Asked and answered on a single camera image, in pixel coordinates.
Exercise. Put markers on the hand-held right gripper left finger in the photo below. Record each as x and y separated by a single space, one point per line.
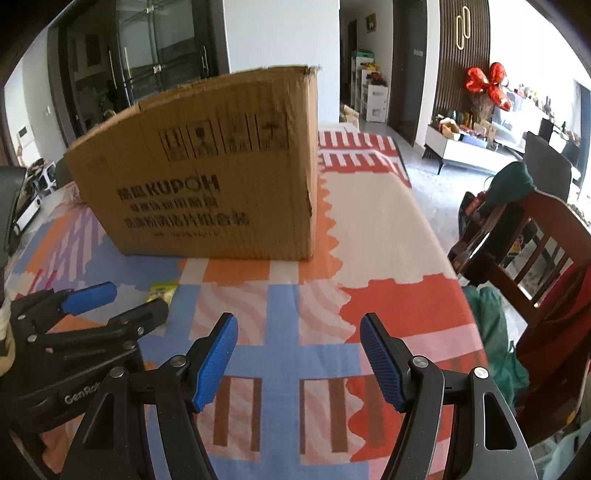
217 364

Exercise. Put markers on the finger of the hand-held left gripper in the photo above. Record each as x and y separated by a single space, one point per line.
90 295
143 316

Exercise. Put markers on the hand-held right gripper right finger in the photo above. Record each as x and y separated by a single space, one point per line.
381 364

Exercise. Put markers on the green yellow candy packet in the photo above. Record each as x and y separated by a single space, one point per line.
161 291

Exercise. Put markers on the brown cardboard box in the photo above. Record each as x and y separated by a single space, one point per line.
207 184

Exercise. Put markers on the white kitchen appliance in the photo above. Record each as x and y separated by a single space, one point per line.
28 214

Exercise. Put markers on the teal cloth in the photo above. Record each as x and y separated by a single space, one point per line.
489 332

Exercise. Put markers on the dark grey dining chair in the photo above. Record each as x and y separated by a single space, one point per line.
62 171

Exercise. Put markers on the brown wooden chair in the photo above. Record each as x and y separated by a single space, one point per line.
521 258

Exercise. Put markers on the red cloth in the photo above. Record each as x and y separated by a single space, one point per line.
563 314

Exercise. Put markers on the dark green garment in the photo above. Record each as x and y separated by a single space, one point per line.
510 182

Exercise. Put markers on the white low cabinet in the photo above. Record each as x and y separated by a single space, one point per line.
461 152

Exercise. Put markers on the cardboard boxes on floor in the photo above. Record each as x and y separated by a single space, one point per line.
349 116

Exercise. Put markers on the black framed glass door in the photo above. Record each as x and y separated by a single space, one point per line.
152 46

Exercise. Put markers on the white shelf unit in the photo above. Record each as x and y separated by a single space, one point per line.
376 101

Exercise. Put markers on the dark grey armchair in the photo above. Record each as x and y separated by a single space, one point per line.
549 161

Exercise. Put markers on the red foil balloon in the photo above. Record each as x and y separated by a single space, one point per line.
489 83

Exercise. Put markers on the gold wall ornament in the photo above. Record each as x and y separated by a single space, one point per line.
463 32

